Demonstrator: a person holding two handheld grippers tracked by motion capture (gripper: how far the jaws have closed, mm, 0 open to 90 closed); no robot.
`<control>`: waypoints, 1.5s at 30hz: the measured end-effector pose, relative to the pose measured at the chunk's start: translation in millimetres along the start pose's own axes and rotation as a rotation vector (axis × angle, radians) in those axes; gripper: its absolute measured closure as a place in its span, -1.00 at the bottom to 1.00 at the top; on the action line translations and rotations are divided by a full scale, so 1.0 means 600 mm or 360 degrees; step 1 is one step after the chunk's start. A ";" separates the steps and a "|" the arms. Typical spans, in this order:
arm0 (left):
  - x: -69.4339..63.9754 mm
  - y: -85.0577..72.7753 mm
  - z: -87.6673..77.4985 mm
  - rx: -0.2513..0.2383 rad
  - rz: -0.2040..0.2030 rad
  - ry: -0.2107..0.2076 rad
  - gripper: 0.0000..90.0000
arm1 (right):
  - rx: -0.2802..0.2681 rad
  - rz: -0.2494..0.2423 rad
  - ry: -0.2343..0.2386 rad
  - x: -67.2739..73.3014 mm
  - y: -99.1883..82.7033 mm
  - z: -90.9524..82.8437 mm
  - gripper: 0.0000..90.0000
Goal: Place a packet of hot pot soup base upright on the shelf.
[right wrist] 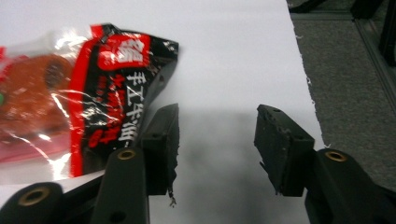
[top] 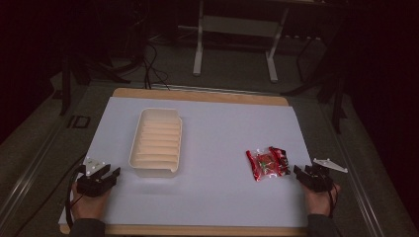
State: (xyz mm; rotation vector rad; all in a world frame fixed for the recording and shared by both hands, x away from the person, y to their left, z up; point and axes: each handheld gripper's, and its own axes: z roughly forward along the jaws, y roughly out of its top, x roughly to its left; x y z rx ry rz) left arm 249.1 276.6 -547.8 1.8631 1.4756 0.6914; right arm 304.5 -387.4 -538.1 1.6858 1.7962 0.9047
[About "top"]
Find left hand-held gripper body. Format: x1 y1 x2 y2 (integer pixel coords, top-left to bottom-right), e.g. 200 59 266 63
76 156 117 198

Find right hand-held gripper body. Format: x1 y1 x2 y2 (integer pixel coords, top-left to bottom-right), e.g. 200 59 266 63
300 157 349 194

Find person's left hand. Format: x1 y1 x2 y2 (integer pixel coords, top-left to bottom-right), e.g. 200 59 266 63
70 182 113 221

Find person's right hand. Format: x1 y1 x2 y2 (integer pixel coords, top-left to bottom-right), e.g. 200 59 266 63
299 181 341 218

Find red snack packet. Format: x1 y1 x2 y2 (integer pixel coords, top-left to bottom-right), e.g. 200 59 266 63
245 145 293 183

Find cream ribbed plastic tray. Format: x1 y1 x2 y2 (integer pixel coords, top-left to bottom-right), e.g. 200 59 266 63
127 107 184 179

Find black metal stand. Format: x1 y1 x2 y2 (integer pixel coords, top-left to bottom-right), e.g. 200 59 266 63
280 36 349 135
58 52 132 117

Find white table mat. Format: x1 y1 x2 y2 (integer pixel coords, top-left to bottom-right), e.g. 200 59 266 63
57 96 313 229

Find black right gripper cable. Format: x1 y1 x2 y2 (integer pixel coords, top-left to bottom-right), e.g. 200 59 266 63
326 181 340 219

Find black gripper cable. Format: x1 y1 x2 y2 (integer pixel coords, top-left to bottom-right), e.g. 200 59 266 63
326 181 340 219
64 164 87 228

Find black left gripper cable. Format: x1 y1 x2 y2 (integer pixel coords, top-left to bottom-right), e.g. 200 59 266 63
64 164 87 228

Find metal floor rail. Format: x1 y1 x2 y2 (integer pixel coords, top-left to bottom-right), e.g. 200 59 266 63
324 112 386 237
0 121 72 228

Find black rectangular floor bracket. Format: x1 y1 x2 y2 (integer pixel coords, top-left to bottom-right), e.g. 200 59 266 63
66 115 92 129

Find black floor cables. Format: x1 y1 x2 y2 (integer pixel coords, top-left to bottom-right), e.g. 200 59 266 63
139 40 172 92

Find white metal stand frame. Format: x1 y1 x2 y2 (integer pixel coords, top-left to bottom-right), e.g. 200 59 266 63
192 0 291 84

